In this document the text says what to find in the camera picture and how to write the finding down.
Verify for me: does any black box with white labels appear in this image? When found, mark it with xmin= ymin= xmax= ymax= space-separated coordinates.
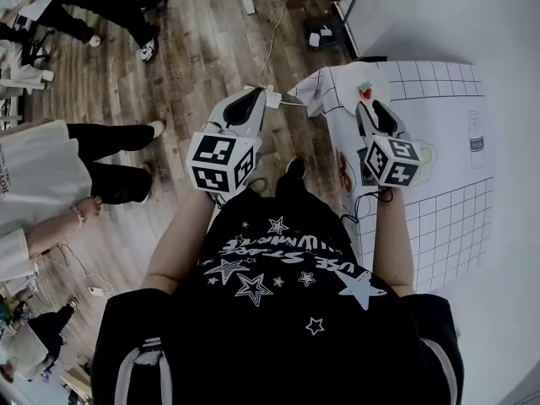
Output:
xmin=305 ymin=16 xmax=346 ymax=51

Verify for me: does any white round plate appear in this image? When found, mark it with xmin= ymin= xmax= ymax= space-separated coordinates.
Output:
xmin=337 ymin=63 xmax=392 ymax=116

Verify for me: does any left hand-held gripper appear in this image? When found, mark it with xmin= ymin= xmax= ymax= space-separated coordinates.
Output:
xmin=185 ymin=87 xmax=270 ymax=197

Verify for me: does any long white floor cable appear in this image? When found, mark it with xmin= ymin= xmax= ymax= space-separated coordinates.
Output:
xmin=259 ymin=0 xmax=297 ymax=89

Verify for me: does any white charger block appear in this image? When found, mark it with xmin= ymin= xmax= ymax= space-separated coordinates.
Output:
xmin=263 ymin=84 xmax=284 ymax=110

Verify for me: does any person's black shoe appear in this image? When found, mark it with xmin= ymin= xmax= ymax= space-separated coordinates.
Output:
xmin=283 ymin=157 xmax=309 ymax=185

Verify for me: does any person's right forearm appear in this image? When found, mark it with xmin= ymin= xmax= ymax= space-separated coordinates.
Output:
xmin=370 ymin=186 xmax=418 ymax=298

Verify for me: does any person's black star shirt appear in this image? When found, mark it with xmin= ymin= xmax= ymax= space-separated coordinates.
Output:
xmin=90 ymin=175 xmax=462 ymax=405

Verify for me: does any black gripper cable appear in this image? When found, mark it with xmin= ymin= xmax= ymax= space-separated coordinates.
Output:
xmin=340 ymin=186 xmax=394 ymax=225

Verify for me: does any white cable with adapter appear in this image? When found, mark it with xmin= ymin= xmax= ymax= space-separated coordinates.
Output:
xmin=53 ymin=242 xmax=116 ymax=299

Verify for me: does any person's left forearm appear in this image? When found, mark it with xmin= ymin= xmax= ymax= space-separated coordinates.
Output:
xmin=141 ymin=186 xmax=220 ymax=297

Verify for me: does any white grid-print table mat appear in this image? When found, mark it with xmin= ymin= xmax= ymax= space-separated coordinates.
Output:
xmin=289 ymin=59 xmax=495 ymax=291

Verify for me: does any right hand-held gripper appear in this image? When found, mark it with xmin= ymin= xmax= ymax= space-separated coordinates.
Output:
xmin=354 ymin=98 xmax=424 ymax=190

